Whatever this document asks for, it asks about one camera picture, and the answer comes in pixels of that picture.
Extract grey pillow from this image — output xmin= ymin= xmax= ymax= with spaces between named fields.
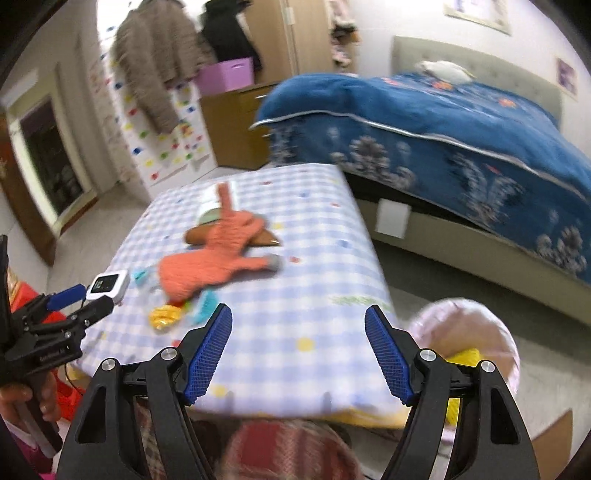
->
xmin=414 ymin=60 xmax=476 ymax=85

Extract wooden drawer cabinet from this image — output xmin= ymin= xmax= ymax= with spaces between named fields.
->
xmin=201 ymin=83 xmax=282 ymax=171

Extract teal plastic wrapper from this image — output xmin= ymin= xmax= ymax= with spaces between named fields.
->
xmin=130 ymin=269 xmax=160 ymax=296
xmin=191 ymin=290 xmax=218 ymax=324

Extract person's left hand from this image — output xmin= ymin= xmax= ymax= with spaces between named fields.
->
xmin=0 ymin=369 xmax=62 ymax=423

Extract hanging pink clothes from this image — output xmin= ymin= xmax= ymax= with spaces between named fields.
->
xmin=325 ymin=0 xmax=358 ymax=65

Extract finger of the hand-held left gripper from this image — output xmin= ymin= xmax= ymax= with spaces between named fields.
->
xmin=28 ymin=295 xmax=115 ymax=340
xmin=14 ymin=285 xmax=88 ymax=326

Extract glass door cabinet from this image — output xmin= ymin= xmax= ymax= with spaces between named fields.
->
xmin=0 ymin=69 xmax=100 ymax=232

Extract small wall poster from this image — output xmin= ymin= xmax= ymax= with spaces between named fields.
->
xmin=555 ymin=58 xmax=578 ymax=97

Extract white portable device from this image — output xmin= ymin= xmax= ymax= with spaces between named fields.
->
xmin=87 ymin=271 xmax=129 ymax=304

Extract white paper sheet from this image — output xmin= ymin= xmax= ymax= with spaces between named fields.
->
xmin=375 ymin=199 xmax=410 ymax=239

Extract wooden wardrobe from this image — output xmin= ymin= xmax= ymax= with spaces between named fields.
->
xmin=245 ymin=0 xmax=358 ymax=86

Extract purple plastic basket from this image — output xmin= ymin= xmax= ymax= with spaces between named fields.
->
xmin=194 ymin=58 xmax=254 ymax=95

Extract grey upholstered bed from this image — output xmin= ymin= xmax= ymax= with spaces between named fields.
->
xmin=360 ymin=36 xmax=591 ymax=328

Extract brown paper piece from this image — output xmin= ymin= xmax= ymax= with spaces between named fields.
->
xmin=182 ymin=223 xmax=282 ymax=248

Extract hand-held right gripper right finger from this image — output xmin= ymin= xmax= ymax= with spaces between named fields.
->
xmin=365 ymin=305 xmax=541 ymax=480

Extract blue patterned blanket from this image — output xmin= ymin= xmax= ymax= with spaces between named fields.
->
xmin=249 ymin=73 xmax=591 ymax=280

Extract yellow plastic wrapper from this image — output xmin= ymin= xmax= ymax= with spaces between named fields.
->
xmin=148 ymin=302 xmax=183 ymax=330

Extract black jacket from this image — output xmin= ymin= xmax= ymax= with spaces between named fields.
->
xmin=201 ymin=0 xmax=262 ymax=72

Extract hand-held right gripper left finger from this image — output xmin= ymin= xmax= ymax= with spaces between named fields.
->
xmin=56 ymin=303 xmax=234 ymax=480

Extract bin with pink bag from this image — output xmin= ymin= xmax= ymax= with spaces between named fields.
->
xmin=406 ymin=298 xmax=522 ymax=444

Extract table with checkered tablecloth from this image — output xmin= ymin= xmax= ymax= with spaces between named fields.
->
xmin=74 ymin=162 xmax=409 ymax=430

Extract orange knitted glove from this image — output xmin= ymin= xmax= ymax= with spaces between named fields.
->
xmin=203 ymin=182 xmax=266 ymax=259
xmin=158 ymin=240 xmax=283 ymax=302

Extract white dotted cabinet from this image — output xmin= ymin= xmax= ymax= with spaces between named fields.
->
xmin=95 ymin=46 xmax=218 ymax=200

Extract brown quilted jacket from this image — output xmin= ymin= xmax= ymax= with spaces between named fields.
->
xmin=112 ymin=7 xmax=215 ymax=134

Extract person's left forearm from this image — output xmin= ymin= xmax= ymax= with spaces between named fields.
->
xmin=0 ymin=418 xmax=58 ymax=480

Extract large wall poster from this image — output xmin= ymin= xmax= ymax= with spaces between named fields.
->
xmin=443 ymin=0 xmax=513 ymax=35

